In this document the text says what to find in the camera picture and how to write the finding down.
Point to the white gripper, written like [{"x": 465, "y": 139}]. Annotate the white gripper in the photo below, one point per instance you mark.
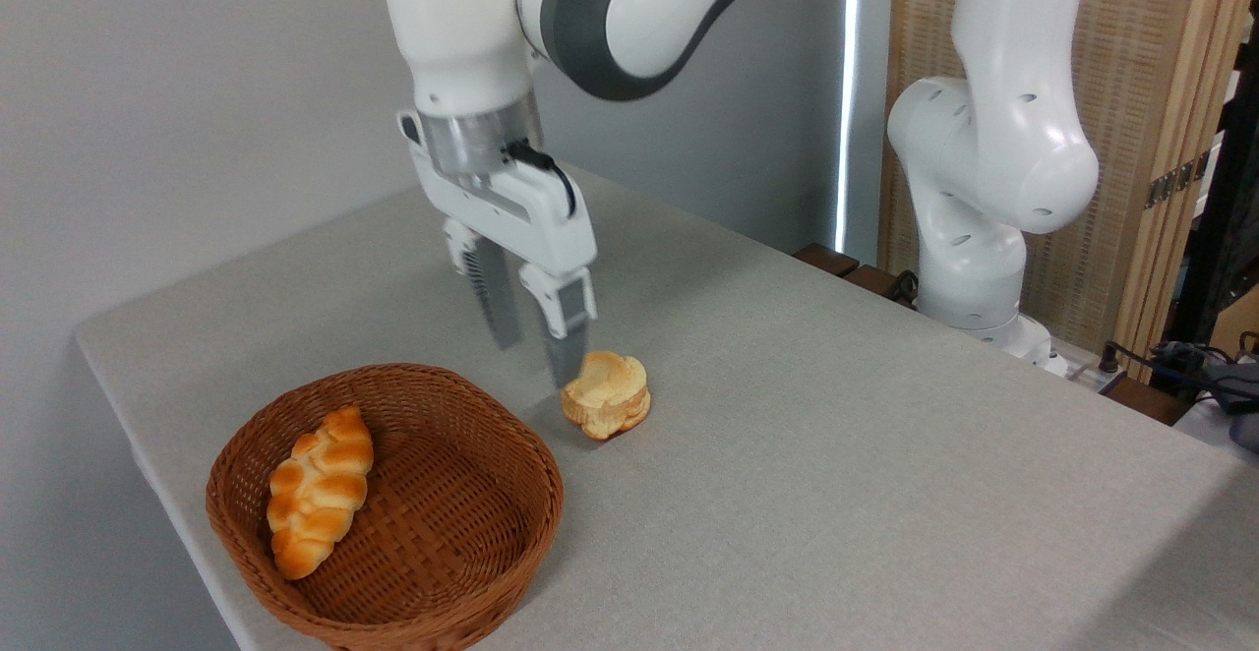
[{"x": 531, "y": 223}]

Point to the round pale bread bun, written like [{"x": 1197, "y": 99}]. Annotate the round pale bread bun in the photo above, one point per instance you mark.
[{"x": 610, "y": 395}]

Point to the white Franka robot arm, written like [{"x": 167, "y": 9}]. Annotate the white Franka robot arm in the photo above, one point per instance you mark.
[{"x": 993, "y": 140}]

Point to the braided golden bread loaf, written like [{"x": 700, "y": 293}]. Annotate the braided golden bread loaf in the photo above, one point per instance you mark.
[{"x": 320, "y": 494}]

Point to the brown wicker basket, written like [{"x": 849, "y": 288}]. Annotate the brown wicker basket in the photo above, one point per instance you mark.
[{"x": 443, "y": 533}]

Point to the dark wooden block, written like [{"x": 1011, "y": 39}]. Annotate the dark wooden block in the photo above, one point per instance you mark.
[
  {"x": 1146, "y": 400},
  {"x": 873, "y": 280},
  {"x": 826, "y": 259}
]

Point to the grey tablecloth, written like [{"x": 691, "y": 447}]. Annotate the grey tablecloth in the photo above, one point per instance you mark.
[{"x": 787, "y": 513}]

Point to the bamboo folding screen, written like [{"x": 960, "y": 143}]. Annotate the bamboo folding screen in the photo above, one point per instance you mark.
[{"x": 1131, "y": 41}]

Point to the brass screen hinge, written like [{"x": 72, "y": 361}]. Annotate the brass screen hinge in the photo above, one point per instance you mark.
[{"x": 1175, "y": 179}]

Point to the black metal stand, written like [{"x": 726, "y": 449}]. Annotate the black metal stand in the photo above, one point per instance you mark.
[{"x": 1220, "y": 218}]

